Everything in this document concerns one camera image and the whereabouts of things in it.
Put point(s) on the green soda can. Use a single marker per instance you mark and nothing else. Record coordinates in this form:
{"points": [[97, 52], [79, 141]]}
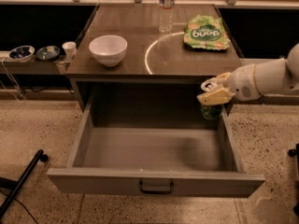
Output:
{"points": [[210, 112]]}

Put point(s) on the clear plastic water bottle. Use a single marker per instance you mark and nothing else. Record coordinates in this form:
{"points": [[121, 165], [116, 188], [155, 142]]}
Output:
{"points": [[166, 15]]}

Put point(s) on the grey blue small bowl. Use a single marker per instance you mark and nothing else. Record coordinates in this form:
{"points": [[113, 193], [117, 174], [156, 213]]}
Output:
{"points": [[48, 54]]}

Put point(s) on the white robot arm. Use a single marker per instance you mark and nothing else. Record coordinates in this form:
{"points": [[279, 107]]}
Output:
{"points": [[279, 76]]}

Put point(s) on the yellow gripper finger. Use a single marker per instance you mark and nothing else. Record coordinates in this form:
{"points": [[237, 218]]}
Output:
{"points": [[215, 95], [215, 82]]}

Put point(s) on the green snack bag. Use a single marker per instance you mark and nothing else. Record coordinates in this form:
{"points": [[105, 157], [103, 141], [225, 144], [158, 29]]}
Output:
{"points": [[206, 32]]}

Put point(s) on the grey wooden cabinet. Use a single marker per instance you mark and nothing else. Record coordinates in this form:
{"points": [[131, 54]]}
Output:
{"points": [[151, 57]]}

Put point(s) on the open grey top drawer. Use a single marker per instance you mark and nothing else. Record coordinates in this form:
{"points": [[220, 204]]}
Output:
{"points": [[157, 136]]}

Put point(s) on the low side shelf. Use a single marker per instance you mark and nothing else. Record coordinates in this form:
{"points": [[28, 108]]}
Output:
{"points": [[34, 67]]}

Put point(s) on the black stand leg left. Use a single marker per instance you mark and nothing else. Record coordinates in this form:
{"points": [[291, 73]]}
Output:
{"points": [[14, 186]]}

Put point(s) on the black drawer handle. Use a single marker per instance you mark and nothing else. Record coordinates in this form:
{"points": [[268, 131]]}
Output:
{"points": [[151, 188]]}

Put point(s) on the small white paper cup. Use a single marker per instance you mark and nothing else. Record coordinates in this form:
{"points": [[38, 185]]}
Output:
{"points": [[70, 49]]}

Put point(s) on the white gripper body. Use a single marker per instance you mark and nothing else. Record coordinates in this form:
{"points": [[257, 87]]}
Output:
{"points": [[241, 82]]}

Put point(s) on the black stand wheel right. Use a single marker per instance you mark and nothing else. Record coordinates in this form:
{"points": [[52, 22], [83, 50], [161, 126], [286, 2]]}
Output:
{"points": [[293, 158]]}

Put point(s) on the white ceramic bowl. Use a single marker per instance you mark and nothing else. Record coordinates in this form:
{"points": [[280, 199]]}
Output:
{"points": [[108, 50]]}

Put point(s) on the blue patterned bowl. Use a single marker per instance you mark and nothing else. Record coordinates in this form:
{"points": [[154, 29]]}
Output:
{"points": [[22, 54]]}

